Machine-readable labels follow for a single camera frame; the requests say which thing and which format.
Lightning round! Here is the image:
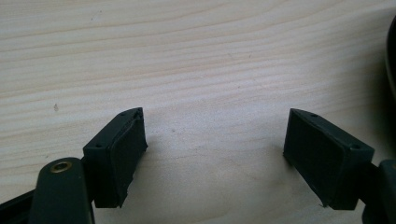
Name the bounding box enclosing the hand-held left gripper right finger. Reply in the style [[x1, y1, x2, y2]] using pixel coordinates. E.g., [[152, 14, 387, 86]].
[[282, 107, 375, 211]]

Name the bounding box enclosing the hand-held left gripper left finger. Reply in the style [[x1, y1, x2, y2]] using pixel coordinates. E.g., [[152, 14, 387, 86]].
[[82, 106, 149, 209]]

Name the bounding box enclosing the black plate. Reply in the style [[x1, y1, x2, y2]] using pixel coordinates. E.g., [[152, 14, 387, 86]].
[[385, 15, 396, 104]]

